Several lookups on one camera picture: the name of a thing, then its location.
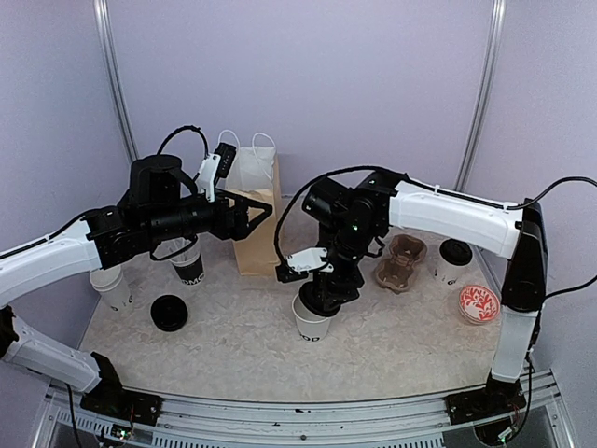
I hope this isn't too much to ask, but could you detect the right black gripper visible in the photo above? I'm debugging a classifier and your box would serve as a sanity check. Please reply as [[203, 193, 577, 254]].
[[313, 220, 379, 310]]

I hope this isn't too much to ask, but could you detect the black cup lid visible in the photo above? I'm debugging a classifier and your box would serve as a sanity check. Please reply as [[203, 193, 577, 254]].
[[298, 282, 341, 317], [439, 239, 473, 267]]

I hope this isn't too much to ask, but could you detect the brown paper bag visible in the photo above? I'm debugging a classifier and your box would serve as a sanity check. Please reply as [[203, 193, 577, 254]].
[[217, 129, 284, 277]]

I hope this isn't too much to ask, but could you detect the white paper cup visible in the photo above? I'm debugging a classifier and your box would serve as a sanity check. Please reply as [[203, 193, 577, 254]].
[[433, 257, 472, 287], [292, 295, 332, 343]]

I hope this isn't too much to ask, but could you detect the cardboard cup carrier tray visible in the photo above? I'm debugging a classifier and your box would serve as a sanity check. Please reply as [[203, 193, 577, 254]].
[[373, 234, 427, 294]]

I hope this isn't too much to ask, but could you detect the black cup holding straws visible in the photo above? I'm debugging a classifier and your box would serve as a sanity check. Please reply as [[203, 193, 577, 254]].
[[170, 253, 204, 286]]

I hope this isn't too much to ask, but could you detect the bundle of white straws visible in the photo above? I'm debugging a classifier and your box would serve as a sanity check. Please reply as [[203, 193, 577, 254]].
[[168, 238, 201, 266]]

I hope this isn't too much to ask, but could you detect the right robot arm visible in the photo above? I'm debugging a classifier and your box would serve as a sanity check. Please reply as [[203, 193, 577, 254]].
[[299, 170, 548, 414]]

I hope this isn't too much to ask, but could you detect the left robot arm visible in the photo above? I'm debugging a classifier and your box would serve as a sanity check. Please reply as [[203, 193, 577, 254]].
[[1, 154, 272, 415]]

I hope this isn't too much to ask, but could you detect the stack of black lids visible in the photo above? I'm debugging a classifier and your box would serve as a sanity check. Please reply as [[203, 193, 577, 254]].
[[150, 295, 188, 332]]

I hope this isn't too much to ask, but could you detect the red patterned small plate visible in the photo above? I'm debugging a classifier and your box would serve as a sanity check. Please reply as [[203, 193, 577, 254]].
[[458, 285, 500, 325]]

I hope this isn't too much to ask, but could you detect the stack of white paper cups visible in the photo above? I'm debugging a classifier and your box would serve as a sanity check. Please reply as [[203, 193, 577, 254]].
[[90, 266, 133, 314]]

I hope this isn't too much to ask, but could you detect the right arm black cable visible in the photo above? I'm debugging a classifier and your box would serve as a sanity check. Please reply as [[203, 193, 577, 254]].
[[272, 165, 597, 300]]

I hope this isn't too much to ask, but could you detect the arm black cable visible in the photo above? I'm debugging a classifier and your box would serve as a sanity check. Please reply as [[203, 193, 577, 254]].
[[272, 165, 597, 300], [156, 124, 211, 160]]

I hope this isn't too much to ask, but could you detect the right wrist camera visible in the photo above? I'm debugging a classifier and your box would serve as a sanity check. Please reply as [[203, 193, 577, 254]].
[[275, 247, 334, 283]]

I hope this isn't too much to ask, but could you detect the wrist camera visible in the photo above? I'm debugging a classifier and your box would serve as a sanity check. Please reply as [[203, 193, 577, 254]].
[[275, 247, 334, 283], [195, 142, 237, 203]]

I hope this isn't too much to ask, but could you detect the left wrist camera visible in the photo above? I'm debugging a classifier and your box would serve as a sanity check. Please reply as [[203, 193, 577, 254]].
[[195, 142, 237, 203]]

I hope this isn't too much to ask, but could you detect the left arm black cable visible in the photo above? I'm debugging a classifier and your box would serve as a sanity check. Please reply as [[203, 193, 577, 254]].
[[156, 124, 211, 160]]

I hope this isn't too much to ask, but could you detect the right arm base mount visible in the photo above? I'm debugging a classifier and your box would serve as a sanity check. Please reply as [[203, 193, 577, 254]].
[[445, 387, 526, 425]]

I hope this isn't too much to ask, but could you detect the front aluminium frame rail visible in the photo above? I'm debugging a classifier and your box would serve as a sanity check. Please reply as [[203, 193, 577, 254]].
[[28, 371, 577, 447]]

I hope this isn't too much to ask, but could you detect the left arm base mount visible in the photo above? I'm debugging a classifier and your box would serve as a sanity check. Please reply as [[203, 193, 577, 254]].
[[80, 386, 162, 427]]

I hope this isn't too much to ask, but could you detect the left aluminium corner post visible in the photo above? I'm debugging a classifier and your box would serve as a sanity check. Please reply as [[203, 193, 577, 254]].
[[93, 0, 139, 163]]

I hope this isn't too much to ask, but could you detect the aluminium corner post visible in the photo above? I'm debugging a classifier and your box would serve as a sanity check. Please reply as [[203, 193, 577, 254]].
[[93, 0, 139, 163], [454, 0, 507, 191]]

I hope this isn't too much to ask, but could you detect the right aluminium corner post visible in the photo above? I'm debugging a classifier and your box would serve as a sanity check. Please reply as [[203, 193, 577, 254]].
[[454, 0, 507, 191]]

